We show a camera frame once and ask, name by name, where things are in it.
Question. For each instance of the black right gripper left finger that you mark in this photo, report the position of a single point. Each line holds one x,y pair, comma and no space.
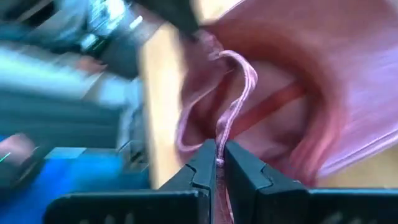
174,205

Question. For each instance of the person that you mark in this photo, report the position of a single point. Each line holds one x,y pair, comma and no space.
77,174

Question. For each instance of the maroon baseball cap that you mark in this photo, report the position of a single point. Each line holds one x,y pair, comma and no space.
311,62

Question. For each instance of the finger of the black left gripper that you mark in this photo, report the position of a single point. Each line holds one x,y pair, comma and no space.
174,14

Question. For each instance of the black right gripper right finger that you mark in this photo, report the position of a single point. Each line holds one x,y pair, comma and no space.
280,205

